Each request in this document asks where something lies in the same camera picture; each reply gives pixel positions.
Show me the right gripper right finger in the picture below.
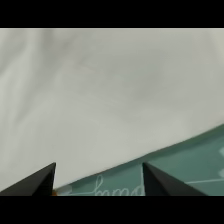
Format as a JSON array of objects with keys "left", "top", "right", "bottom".
[{"left": 142, "top": 161, "right": 207, "bottom": 197}]

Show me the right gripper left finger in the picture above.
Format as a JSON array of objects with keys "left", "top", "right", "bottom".
[{"left": 0, "top": 162, "right": 57, "bottom": 197}]

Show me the white T-shirt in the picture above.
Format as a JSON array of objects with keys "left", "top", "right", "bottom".
[{"left": 0, "top": 27, "right": 224, "bottom": 192}]

